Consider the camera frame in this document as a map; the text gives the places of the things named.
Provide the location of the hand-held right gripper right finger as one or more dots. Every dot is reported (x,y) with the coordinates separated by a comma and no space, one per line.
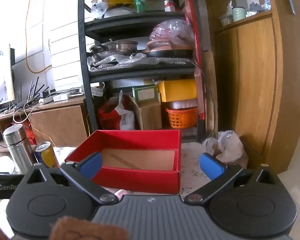
(212,167)

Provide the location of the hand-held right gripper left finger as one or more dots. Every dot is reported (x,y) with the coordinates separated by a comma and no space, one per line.
(91,165)

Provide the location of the red cardboard box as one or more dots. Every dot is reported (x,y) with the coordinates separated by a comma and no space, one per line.
(140,180)

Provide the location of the floral tablecloth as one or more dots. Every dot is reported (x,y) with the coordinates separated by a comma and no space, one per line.
(192,160)

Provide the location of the white plastic container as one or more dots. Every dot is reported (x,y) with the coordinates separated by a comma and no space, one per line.
(2,165)

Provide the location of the translucent plastic bag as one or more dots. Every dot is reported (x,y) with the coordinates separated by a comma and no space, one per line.
(230,145)

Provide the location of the stainless steel thermos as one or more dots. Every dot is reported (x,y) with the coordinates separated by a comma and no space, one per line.
(17,147)

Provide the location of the yellow drink can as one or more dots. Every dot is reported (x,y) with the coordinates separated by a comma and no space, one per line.
(49,156)

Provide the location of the wooden tv stand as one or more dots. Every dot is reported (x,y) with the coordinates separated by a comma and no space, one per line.
(62,122)

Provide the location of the red and white plastic bag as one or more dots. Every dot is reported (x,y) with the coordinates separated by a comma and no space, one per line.
(122,117)

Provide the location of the orange plastic basket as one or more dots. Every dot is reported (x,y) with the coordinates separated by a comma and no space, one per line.
(181,118)

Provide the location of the brown fuzzy cloth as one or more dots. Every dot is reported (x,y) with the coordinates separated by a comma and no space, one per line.
(90,230)

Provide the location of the clear plastic cups stack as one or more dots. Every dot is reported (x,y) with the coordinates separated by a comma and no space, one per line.
(183,104)

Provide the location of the white power strip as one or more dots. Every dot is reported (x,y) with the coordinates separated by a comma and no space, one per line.
(97,91)

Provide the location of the white power adapters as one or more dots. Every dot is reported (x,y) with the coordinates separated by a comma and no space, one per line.
(60,97)

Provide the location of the brown cardboard box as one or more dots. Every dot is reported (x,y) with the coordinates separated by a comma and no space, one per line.
(150,115)

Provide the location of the yellow box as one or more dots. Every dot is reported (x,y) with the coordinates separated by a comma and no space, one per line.
(177,90)

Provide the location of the green box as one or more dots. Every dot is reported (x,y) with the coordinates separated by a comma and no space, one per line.
(145,93)

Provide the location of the black router with antennas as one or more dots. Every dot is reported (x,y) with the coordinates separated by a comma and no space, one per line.
(33,93)

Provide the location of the wooden cabinet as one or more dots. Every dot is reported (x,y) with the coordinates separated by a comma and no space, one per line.
(255,80)

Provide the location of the flat screen monitor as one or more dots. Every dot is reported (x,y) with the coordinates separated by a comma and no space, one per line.
(0,80)

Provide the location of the black shelf rack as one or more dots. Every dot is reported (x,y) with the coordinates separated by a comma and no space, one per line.
(86,55)

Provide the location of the small steel pot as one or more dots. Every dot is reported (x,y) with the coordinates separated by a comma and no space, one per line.
(98,50)

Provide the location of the bubble wrap sheet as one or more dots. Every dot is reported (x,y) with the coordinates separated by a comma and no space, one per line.
(140,60)

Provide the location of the frying pan with pink lid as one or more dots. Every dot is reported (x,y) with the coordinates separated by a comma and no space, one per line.
(170,51)

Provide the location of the large steel pot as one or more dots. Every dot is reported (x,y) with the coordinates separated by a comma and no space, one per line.
(123,46)

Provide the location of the clear red-print plastic bag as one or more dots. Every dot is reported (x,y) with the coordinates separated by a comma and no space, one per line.
(172,30)

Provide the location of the tall red board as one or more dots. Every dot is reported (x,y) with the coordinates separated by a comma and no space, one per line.
(192,17)

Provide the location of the white bowl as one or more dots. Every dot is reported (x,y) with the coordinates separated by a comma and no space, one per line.
(117,12)

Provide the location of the pale green mug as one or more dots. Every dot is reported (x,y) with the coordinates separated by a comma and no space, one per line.
(238,13)

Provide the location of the red and white jar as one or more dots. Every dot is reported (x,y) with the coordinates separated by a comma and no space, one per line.
(169,5)

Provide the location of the green plastic bottle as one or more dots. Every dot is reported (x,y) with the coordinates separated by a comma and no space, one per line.
(139,2)

